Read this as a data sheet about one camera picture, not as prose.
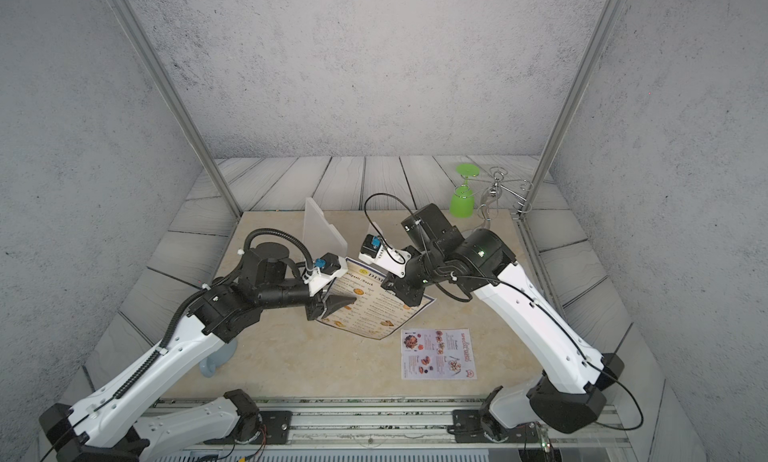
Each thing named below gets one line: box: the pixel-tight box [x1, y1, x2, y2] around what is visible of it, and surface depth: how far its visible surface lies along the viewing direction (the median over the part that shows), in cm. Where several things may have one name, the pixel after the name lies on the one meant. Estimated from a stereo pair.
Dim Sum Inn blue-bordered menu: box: [318, 258, 436, 340], surface depth 68 cm
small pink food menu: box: [400, 328, 478, 380], surface depth 87 cm
